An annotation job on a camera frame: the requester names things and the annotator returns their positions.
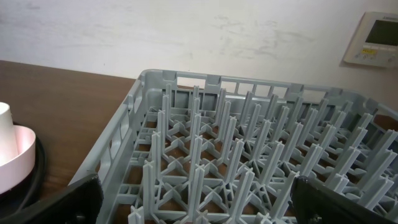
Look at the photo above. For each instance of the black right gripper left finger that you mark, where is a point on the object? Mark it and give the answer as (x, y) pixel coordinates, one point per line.
(80, 202)

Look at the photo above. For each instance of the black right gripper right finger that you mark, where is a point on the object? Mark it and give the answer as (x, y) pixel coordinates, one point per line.
(315, 203)

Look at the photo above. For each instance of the pink bowl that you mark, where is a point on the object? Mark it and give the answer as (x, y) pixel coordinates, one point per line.
(17, 169)

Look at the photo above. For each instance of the cream white cup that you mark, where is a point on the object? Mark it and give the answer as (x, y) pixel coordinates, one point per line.
(9, 149)

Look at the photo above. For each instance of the grey plastic dishwasher rack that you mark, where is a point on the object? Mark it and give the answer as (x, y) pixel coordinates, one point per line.
(195, 148)

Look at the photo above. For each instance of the round black tray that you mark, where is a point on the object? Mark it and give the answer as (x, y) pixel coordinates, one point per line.
(26, 192)

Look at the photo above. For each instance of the white wall control panel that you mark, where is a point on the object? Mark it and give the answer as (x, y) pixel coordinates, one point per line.
(375, 41)

